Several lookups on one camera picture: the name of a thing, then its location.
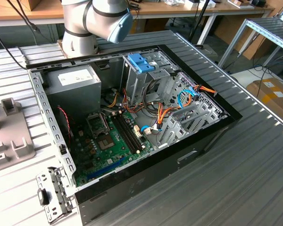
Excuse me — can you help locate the perforated metal disk bay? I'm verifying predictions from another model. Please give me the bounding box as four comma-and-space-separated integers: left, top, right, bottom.
155, 72, 228, 149

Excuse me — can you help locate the white board connector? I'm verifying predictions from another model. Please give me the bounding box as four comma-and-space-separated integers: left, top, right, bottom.
133, 124, 143, 139

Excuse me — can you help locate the black RAM slot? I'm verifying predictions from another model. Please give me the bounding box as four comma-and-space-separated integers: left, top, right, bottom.
120, 113, 144, 152
117, 114, 142, 153
115, 115, 139, 154
111, 115, 136, 155

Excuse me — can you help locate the metal optical drive cage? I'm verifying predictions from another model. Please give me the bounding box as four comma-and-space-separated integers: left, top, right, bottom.
119, 50, 180, 106

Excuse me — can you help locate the thin locking lever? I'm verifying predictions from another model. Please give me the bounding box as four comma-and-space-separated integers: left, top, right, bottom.
101, 112, 110, 132

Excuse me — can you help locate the CPU socket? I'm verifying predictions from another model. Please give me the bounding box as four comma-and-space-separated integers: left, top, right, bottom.
96, 134, 116, 151

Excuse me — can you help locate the metal socket cover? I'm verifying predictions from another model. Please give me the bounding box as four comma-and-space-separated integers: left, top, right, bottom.
85, 112, 110, 137

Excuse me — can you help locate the blue plastic drive latch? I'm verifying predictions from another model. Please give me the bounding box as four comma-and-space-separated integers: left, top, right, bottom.
126, 53, 156, 74

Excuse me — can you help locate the green motherboard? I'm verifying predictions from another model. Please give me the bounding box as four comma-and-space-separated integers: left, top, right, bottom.
70, 110, 154, 188

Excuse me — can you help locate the black open PC case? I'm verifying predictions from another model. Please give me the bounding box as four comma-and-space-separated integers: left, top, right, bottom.
25, 44, 243, 226

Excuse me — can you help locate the blue expansion slot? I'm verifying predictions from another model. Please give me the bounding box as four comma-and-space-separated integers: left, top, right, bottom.
87, 156, 128, 179

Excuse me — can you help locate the grey power supply unit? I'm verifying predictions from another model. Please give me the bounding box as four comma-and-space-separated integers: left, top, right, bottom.
44, 65, 102, 123

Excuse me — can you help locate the black case fan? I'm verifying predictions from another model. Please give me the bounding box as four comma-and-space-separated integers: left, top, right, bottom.
55, 105, 75, 153

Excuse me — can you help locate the black tripod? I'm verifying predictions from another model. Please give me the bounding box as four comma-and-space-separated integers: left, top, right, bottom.
169, 0, 210, 45

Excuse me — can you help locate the flat cardboard sheet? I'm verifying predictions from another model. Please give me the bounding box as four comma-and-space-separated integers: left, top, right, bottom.
213, 14, 274, 61

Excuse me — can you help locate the black plastic latch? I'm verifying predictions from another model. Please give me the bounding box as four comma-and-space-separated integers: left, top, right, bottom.
37, 189, 50, 206

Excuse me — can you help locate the small white box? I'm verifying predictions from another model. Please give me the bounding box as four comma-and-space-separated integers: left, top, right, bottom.
185, 0, 216, 10

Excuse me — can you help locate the brown cardboard box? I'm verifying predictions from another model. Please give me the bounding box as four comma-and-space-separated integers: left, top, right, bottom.
246, 77, 283, 123

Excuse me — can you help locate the grey parts rack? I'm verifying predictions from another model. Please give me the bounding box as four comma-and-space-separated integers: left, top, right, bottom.
0, 97, 36, 174

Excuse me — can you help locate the small wooden block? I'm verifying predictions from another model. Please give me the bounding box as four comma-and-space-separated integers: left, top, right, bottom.
227, 0, 255, 9

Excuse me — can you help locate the brown wooden box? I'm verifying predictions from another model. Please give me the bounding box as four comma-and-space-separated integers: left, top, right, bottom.
20, 0, 42, 12

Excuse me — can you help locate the multicolour power wire bundle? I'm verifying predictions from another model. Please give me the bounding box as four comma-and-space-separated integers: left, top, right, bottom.
103, 88, 163, 116

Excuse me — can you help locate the short blue data wire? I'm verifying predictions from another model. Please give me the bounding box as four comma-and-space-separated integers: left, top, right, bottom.
140, 124, 162, 136

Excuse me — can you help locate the long blue data wire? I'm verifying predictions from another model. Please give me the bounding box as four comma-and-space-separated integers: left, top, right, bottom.
177, 86, 200, 109

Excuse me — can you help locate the orange power wire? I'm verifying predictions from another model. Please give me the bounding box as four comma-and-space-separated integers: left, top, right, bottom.
155, 84, 218, 132

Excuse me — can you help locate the metal card retention bracket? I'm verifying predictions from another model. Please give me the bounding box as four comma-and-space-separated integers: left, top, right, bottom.
35, 166, 76, 224

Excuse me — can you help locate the wooden desk white frame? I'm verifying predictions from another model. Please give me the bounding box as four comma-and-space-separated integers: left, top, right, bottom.
0, 0, 275, 45

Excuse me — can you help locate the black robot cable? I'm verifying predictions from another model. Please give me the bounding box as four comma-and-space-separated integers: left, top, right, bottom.
6, 0, 41, 33

